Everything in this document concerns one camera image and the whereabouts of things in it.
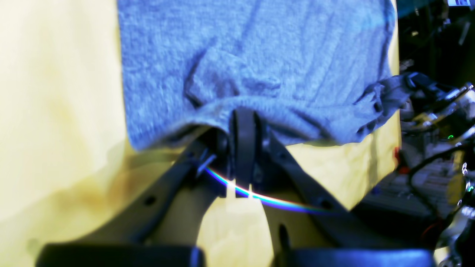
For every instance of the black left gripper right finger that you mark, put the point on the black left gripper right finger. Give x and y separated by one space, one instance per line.
313 228

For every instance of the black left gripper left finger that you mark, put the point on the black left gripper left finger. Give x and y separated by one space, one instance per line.
160 227

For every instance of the grey long-sleeve T-shirt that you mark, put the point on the grey long-sleeve T-shirt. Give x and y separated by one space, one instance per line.
314 69

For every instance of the yellow table cloth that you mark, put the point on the yellow table cloth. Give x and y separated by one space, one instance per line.
67 166

